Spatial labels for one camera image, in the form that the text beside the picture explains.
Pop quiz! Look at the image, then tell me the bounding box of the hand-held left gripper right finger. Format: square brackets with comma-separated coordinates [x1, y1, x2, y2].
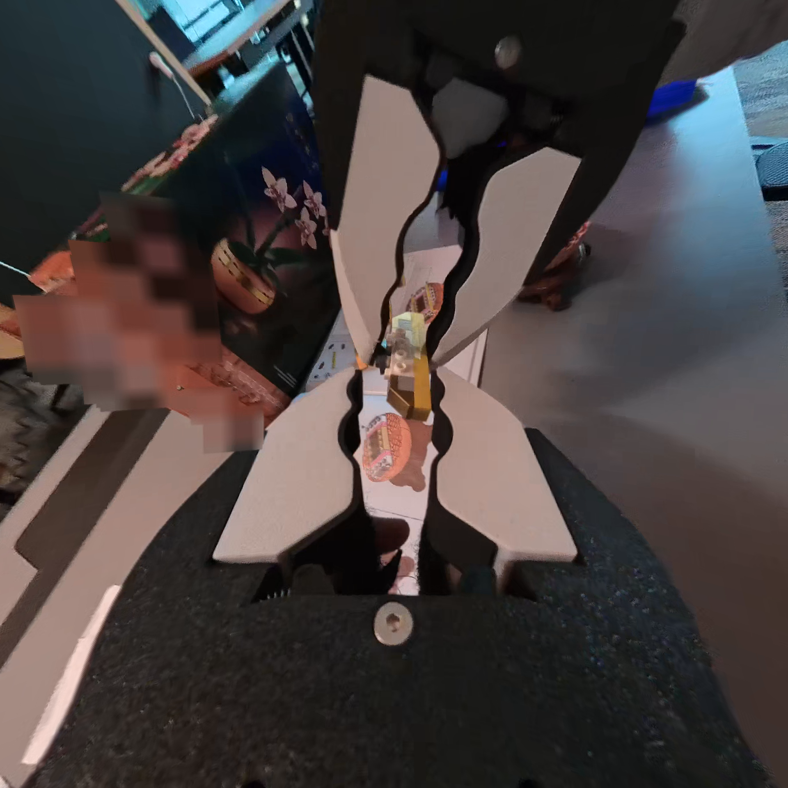
[425, 367, 577, 586]

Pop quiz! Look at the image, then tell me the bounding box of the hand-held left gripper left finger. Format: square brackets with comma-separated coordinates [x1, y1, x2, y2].
[213, 367, 364, 567]

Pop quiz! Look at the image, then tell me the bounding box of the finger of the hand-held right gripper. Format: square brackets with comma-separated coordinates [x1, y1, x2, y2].
[330, 74, 442, 370]
[431, 148, 582, 368]

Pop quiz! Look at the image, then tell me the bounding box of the brick pot model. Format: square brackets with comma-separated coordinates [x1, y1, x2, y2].
[518, 220, 594, 311]

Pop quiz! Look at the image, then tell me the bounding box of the white yellow brick strip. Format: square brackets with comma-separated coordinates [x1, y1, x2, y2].
[385, 312, 434, 422]

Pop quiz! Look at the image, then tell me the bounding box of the blue plastic bin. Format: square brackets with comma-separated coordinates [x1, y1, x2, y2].
[647, 78, 717, 124]

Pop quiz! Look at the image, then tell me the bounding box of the white instruction booklet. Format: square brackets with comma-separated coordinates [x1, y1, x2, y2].
[302, 244, 490, 493]

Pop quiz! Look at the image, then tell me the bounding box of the black flower print box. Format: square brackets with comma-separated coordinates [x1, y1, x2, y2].
[0, 62, 343, 426]

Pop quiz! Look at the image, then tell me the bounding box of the black panel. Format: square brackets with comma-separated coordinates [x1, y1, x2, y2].
[0, 0, 186, 290]

